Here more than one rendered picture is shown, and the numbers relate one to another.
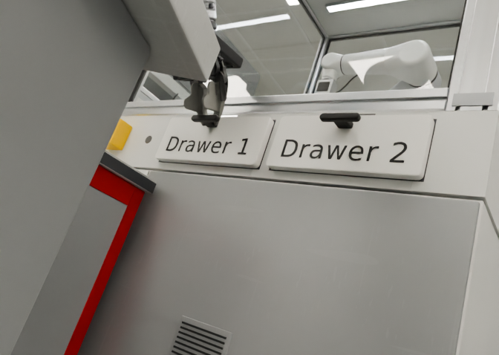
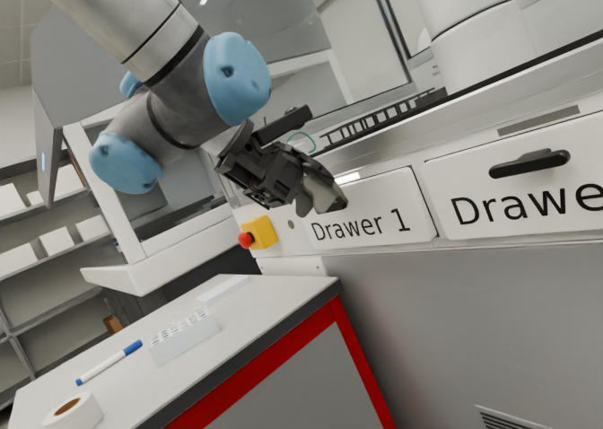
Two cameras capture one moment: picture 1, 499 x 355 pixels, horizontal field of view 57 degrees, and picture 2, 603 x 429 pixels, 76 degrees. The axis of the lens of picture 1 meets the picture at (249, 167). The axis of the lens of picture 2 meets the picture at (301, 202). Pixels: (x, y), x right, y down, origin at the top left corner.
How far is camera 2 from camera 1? 56 cm
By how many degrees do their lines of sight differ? 30
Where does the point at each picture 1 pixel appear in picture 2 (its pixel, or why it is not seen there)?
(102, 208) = (320, 351)
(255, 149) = (418, 221)
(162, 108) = not seen: hidden behind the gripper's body
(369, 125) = (587, 143)
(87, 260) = (348, 392)
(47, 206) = not seen: outside the picture
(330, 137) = (521, 181)
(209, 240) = (443, 327)
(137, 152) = (292, 240)
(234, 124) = (365, 193)
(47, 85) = not seen: outside the picture
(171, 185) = (353, 270)
